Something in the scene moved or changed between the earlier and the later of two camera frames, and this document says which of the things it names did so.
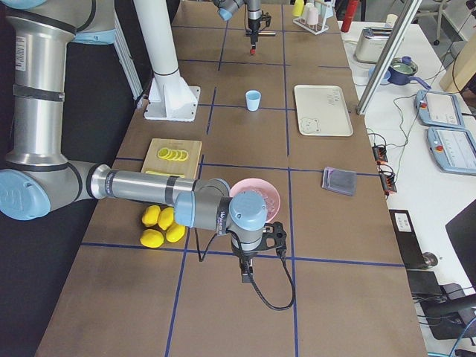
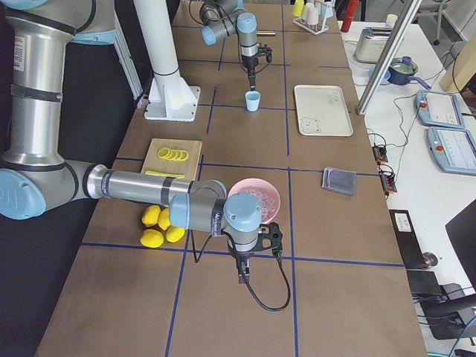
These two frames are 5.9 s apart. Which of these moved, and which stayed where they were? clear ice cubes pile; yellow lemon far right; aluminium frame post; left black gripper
Moved: left black gripper
Stayed: clear ice cubes pile; aluminium frame post; yellow lemon far right
